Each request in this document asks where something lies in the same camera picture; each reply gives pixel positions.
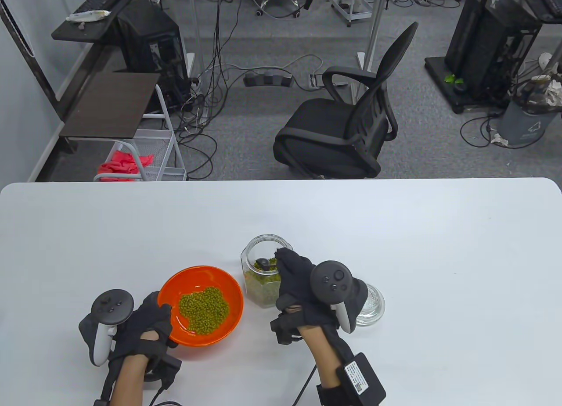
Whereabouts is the white wire basket cart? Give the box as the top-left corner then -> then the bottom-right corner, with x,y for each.
93,85 -> 187,182

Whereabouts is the grey trash bin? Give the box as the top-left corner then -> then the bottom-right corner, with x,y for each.
496,75 -> 562,146

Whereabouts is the green mung beans heap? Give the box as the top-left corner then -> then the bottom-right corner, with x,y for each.
244,258 -> 281,306

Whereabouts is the black white right controller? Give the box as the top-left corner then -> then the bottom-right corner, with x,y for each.
310,260 -> 370,334

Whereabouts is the black cable bundle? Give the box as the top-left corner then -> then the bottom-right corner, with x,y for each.
176,0 -> 243,180

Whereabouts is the orange bowl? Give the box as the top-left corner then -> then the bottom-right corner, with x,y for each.
157,266 -> 245,347

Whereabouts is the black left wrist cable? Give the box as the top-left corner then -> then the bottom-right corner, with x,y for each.
148,386 -> 183,406

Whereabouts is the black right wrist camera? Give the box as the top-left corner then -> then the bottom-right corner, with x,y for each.
270,313 -> 303,346

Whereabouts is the dark wooden desk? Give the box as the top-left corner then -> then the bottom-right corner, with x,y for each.
51,0 -> 148,42

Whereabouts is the silver plastic packet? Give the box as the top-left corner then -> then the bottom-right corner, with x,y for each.
66,10 -> 111,22

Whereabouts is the black floor platform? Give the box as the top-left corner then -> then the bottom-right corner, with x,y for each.
425,56 -> 519,114

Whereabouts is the white desk frame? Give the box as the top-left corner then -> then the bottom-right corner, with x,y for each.
156,0 -> 424,106

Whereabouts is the black battery pack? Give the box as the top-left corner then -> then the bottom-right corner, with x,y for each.
340,352 -> 387,406

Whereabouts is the person's left hand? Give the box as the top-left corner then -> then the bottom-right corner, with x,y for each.
109,291 -> 179,365

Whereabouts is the chair wheel base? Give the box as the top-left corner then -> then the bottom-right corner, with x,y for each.
255,0 -> 304,19

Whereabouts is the person's right forearm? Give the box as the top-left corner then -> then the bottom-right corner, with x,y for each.
299,325 -> 341,387

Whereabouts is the black white left controller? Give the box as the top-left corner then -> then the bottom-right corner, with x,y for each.
79,289 -> 135,367

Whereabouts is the tall black computer case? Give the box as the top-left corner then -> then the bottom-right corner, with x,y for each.
444,0 -> 543,101

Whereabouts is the metal wheeled cart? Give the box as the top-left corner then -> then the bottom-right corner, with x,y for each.
330,0 -> 383,28

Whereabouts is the dark wooden side table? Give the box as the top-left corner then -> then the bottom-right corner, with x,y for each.
59,72 -> 162,140

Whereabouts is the green mung beans portion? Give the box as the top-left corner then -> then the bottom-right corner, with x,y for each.
178,287 -> 231,335

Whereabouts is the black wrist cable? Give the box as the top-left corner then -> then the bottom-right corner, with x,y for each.
148,386 -> 183,406
291,364 -> 317,406

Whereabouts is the white floor socket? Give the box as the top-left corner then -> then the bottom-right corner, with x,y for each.
310,74 -> 347,89

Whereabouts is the person's right hand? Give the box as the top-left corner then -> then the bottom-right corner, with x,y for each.
274,248 -> 341,330

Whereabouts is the glass jar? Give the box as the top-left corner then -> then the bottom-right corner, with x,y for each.
241,234 -> 294,309

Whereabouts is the black computer tower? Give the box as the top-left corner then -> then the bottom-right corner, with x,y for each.
115,2 -> 190,112

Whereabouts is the person's left forearm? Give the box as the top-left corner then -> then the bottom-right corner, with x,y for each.
110,357 -> 148,406

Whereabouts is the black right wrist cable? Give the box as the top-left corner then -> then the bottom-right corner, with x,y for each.
291,364 -> 317,406

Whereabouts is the black white controller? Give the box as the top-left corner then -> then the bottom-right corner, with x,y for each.
79,289 -> 135,367
310,260 -> 370,334

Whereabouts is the black office chair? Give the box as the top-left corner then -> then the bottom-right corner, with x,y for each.
273,22 -> 419,179

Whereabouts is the black metal frame post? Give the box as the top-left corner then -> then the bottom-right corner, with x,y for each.
0,0 -> 63,122

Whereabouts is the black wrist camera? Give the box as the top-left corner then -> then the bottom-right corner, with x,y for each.
270,313 -> 303,346
143,352 -> 183,390

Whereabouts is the black looped floor cable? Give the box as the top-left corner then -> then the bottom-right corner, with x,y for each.
460,112 -> 515,149

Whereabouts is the red cloth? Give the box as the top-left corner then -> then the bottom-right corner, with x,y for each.
97,149 -> 154,182

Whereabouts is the black power strip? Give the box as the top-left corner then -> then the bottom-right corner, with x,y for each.
244,71 -> 294,88

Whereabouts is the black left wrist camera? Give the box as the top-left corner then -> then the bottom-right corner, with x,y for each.
143,352 -> 183,390

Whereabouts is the glass jar lid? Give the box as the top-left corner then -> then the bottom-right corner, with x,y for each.
355,283 -> 385,327

